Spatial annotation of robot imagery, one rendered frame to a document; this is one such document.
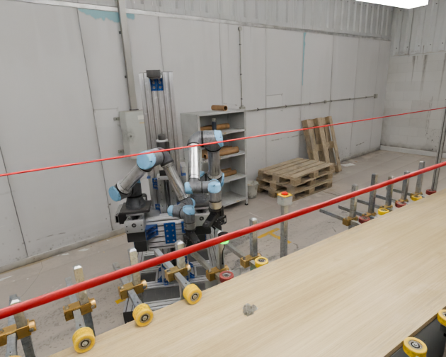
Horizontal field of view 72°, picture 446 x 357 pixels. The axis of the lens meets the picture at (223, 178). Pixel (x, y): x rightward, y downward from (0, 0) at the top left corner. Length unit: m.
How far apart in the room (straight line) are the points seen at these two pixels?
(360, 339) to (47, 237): 3.62
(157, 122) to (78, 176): 1.93
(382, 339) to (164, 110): 1.96
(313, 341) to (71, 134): 3.43
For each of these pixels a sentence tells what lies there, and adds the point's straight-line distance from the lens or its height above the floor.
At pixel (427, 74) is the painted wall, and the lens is 9.24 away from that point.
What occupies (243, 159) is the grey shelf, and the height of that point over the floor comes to 0.77.
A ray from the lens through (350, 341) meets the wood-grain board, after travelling 1.51.
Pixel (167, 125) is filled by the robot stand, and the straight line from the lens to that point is 2.50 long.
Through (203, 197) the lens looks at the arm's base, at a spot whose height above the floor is 1.08.
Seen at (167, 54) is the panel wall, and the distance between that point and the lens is 4.58.
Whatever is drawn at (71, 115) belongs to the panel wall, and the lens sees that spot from 4.09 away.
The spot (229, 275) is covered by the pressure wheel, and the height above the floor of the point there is 0.90.
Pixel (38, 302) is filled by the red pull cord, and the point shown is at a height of 1.75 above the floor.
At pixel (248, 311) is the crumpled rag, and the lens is 1.57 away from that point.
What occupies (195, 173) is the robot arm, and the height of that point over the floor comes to 1.40.
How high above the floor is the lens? 1.92
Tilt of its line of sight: 17 degrees down
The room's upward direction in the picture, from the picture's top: 2 degrees counter-clockwise
